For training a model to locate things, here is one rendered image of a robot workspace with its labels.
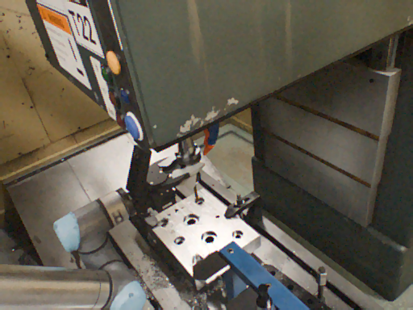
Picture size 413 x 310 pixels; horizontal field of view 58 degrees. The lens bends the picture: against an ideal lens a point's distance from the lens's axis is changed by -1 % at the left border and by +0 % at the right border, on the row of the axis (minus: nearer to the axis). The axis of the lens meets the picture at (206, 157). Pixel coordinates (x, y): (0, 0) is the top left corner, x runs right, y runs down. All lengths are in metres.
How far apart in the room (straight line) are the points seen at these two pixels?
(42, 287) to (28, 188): 1.20
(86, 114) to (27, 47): 0.39
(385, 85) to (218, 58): 0.59
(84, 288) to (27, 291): 0.10
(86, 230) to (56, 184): 1.05
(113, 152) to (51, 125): 0.32
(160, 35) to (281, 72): 0.20
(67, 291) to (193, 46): 0.50
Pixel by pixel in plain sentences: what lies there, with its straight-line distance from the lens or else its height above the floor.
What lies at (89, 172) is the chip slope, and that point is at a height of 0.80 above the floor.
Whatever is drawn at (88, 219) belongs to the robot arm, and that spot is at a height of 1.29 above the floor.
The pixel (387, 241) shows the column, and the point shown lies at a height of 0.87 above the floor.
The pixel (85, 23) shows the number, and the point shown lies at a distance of 0.48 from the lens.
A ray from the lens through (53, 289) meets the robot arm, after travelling 0.73.
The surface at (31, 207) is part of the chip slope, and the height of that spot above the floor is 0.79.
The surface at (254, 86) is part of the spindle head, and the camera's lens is 0.50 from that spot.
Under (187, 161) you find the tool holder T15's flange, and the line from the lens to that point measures 0.89.
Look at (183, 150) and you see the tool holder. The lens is 0.88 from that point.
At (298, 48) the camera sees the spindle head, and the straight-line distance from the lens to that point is 0.54.
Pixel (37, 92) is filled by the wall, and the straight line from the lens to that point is 1.79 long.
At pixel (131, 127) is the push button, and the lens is 0.44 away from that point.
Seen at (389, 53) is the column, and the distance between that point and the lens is 0.96.
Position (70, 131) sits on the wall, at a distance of 1.89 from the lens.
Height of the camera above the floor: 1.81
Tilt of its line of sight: 35 degrees down
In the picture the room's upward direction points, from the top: 10 degrees counter-clockwise
